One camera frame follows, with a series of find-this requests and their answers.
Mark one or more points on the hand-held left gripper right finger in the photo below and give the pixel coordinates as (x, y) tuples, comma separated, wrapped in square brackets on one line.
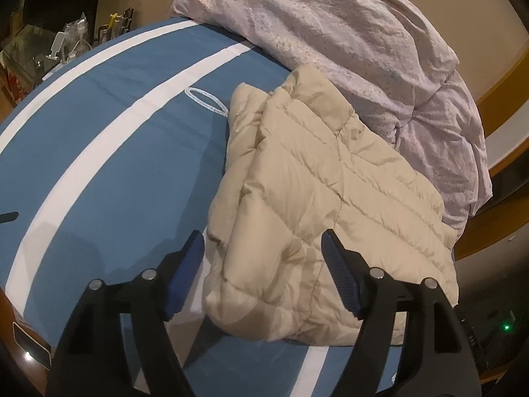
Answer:
[(341, 273)]

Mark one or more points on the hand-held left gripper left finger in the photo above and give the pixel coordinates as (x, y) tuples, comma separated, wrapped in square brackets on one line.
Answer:
[(182, 281)]

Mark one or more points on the beige quilted down jacket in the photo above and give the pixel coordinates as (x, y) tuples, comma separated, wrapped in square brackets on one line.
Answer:
[(310, 182)]

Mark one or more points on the bed with blue striped sheet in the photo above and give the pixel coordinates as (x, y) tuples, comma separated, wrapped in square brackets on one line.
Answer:
[(103, 153)]

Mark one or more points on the black device with white rim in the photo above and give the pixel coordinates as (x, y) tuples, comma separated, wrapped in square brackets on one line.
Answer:
[(31, 343)]

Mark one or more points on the black device with green light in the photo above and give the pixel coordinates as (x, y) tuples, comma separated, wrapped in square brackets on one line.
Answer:
[(506, 326)]

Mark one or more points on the pink floral duvet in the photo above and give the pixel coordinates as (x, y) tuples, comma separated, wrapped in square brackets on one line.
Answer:
[(330, 29)]

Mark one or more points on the white phone stand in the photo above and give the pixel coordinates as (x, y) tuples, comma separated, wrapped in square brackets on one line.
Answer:
[(58, 43)]

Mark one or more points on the glass side table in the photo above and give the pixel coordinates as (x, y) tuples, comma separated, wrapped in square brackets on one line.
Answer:
[(24, 58)]

